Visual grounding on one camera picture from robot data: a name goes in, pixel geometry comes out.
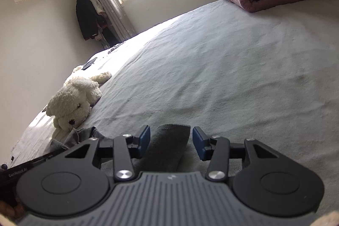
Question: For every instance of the black tablet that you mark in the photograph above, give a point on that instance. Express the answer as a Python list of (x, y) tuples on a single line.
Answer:
[(88, 64)]

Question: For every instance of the grey t-shirt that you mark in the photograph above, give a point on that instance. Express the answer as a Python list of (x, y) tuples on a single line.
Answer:
[(166, 146)]

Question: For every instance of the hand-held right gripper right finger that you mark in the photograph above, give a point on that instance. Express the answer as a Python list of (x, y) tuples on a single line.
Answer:
[(200, 144)]

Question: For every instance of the person's left hand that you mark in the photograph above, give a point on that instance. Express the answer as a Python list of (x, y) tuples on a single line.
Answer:
[(10, 210)]

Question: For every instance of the light hanging garment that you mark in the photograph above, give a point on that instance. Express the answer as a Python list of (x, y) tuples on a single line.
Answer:
[(95, 2)]

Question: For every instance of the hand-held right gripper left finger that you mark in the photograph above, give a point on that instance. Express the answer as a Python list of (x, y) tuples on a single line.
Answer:
[(145, 141)]

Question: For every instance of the dark hanging jacket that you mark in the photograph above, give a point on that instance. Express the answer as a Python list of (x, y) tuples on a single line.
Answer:
[(86, 19)]

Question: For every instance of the white plush dog toy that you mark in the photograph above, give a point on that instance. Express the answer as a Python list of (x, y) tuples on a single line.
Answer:
[(71, 101)]

